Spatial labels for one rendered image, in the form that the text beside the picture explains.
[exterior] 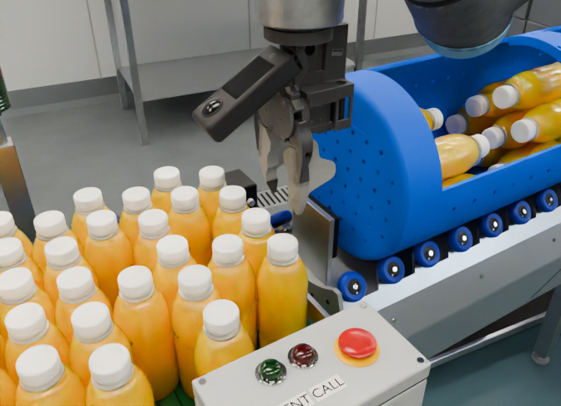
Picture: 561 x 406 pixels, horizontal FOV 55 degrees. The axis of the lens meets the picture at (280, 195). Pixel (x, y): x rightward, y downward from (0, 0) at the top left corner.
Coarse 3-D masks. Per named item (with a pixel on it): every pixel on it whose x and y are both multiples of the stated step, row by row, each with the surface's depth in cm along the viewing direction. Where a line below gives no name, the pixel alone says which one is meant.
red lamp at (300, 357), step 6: (294, 348) 50; (300, 348) 50; (306, 348) 50; (312, 348) 50; (294, 354) 50; (300, 354) 49; (306, 354) 49; (312, 354) 50; (294, 360) 50; (300, 360) 49; (306, 360) 49; (312, 360) 50
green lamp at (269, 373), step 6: (264, 360) 49; (270, 360) 49; (276, 360) 49; (264, 366) 48; (270, 366) 48; (276, 366) 48; (264, 372) 48; (270, 372) 48; (276, 372) 48; (282, 372) 49; (264, 378) 48; (270, 378) 48; (276, 378) 48
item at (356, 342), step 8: (352, 328) 52; (360, 328) 52; (344, 336) 51; (352, 336) 51; (360, 336) 51; (368, 336) 51; (344, 344) 50; (352, 344) 50; (360, 344) 50; (368, 344) 50; (376, 344) 51; (344, 352) 50; (352, 352) 50; (360, 352) 50; (368, 352) 50
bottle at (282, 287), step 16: (272, 272) 68; (288, 272) 68; (304, 272) 69; (272, 288) 68; (288, 288) 68; (304, 288) 69; (272, 304) 69; (288, 304) 69; (304, 304) 71; (272, 320) 71; (288, 320) 70; (304, 320) 73; (272, 336) 72
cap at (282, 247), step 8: (272, 240) 68; (280, 240) 68; (288, 240) 68; (296, 240) 68; (272, 248) 67; (280, 248) 67; (288, 248) 67; (296, 248) 67; (272, 256) 67; (280, 256) 67; (288, 256) 67
